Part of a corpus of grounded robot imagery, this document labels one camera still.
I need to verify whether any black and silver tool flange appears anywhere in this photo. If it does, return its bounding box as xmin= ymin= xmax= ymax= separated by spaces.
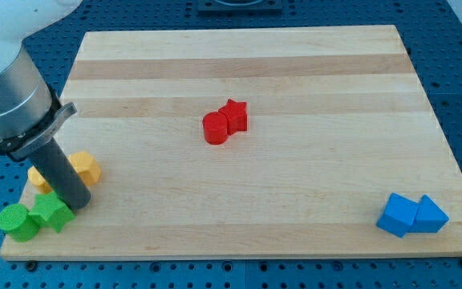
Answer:
xmin=0 ymin=88 xmax=77 ymax=162

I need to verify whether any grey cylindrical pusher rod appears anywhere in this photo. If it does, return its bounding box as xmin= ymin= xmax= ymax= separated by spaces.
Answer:
xmin=28 ymin=139 xmax=91 ymax=210

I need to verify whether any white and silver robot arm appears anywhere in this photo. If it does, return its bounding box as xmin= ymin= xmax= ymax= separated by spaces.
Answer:
xmin=0 ymin=0 xmax=91 ymax=210

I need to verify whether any green star block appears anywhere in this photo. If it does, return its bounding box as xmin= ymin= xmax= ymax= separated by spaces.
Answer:
xmin=28 ymin=191 xmax=75 ymax=234

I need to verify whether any red star block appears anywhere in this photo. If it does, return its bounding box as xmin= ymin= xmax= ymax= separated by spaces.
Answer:
xmin=218 ymin=99 xmax=248 ymax=136

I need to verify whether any wooden board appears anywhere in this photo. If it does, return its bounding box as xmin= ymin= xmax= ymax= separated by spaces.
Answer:
xmin=0 ymin=25 xmax=462 ymax=261

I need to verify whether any yellow hexagon block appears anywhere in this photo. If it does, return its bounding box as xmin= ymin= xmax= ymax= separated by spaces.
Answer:
xmin=67 ymin=151 xmax=102 ymax=186

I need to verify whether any yellow block behind rod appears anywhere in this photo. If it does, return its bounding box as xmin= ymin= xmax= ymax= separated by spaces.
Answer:
xmin=27 ymin=166 xmax=53 ymax=194

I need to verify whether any green cylinder block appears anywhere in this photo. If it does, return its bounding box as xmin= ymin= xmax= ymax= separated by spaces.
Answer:
xmin=0 ymin=203 xmax=40 ymax=242

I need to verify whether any red cylinder block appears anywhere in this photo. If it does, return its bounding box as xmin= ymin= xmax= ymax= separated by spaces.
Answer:
xmin=202 ymin=112 xmax=228 ymax=145

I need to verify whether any dark mounting plate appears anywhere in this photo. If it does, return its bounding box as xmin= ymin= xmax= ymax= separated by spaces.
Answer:
xmin=196 ymin=0 xmax=283 ymax=14

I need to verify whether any blue cube block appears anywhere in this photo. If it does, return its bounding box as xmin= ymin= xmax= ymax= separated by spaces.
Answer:
xmin=376 ymin=193 xmax=419 ymax=238

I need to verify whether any blue triangle block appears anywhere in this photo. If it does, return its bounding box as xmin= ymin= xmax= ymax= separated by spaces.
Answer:
xmin=409 ymin=194 xmax=449 ymax=233

